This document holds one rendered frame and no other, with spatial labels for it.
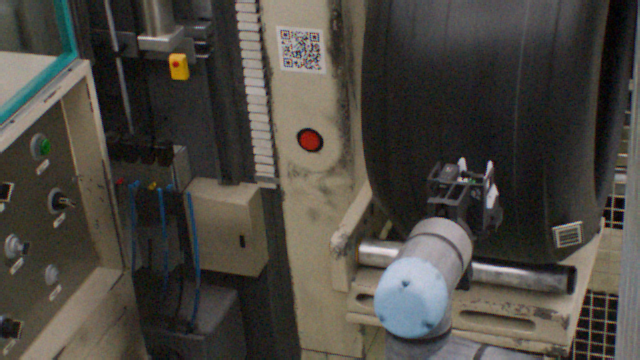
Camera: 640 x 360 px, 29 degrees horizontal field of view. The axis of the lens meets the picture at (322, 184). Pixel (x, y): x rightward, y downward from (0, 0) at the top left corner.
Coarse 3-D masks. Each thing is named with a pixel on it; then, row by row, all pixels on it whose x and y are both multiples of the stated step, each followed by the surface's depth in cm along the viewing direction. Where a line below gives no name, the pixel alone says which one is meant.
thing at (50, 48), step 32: (0, 0) 159; (32, 0) 166; (64, 0) 172; (0, 32) 160; (32, 32) 167; (64, 32) 174; (0, 64) 160; (32, 64) 168; (64, 64) 174; (0, 96) 161; (32, 96) 167
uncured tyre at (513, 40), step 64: (384, 0) 160; (448, 0) 156; (512, 0) 154; (576, 0) 153; (384, 64) 160; (448, 64) 156; (512, 64) 153; (576, 64) 154; (384, 128) 162; (448, 128) 158; (512, 128) 155; (576, 128) 156; (384, 192) 170; (512, 192) 160; (576, 192) 162; (512, 256) 175
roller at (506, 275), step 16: (368, 240) 193; (384, 240) 193; (368, 256) 192; (384, 256) 191; (480, 256) 187; (480, 272) 186; (496, 272) 185; (512, 272) 184; (528, 272) 184; (544, 272) 183; (560, 272) 182; (576, 272) 184; (528, 288) 185; (544, 288) 184; (560, 288) 182
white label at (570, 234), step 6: (576, 222) 164; (552, 228) 165; (558, 228) 164; (564, 228) 165; (570, 228) 165; (576, 228) 165; (582, 228) 165; (558, 234) 166; (564, 234) 166; (570, 234) 166; (576, 234) 167; (582, 234) 167; (558, 240) 167; (564, 240) 168; (570, 240) 168; (576, 240) 168; (582, 240) 168; (558, 246) 169; (564, 246) 169
